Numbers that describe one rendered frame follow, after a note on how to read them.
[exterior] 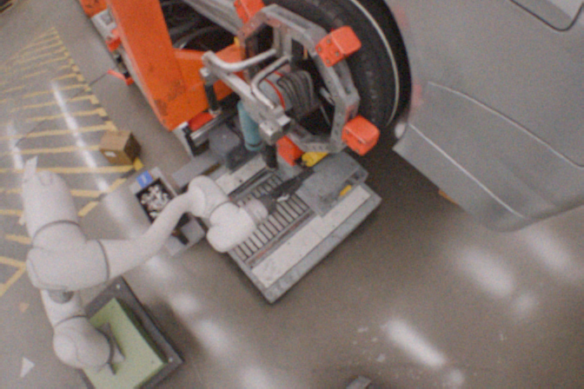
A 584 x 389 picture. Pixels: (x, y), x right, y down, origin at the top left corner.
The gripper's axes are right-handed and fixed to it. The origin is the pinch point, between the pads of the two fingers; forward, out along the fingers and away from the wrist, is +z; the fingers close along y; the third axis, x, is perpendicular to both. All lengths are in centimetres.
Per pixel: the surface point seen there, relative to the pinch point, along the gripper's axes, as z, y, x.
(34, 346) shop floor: -182, -77, -15
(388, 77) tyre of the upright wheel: 25.2, 31.8, 21.0
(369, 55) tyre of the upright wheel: 20.2, 33.3, 29.9
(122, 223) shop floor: -80, -98, 8
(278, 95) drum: 1.9, 7.3, 30.3
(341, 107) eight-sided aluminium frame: 8.7, 25.7, 19.9
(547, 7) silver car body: 24, 82, 29
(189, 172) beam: -27, -83, 12
